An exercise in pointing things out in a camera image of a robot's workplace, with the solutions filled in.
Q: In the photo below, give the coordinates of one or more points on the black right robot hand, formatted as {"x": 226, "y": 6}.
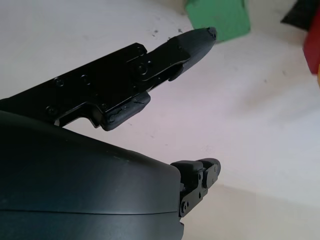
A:
{"x": 75, "y": 187}

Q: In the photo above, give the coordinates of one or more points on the green wooden cube block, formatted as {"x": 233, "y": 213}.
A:
{"x": 220, "y": 15}

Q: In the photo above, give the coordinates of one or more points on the red wooden cube block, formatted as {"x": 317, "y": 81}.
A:
{"x": 313, "y": 45}

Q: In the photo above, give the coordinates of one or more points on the black tape strip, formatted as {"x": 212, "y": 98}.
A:
{"x": 300, "y": 15}

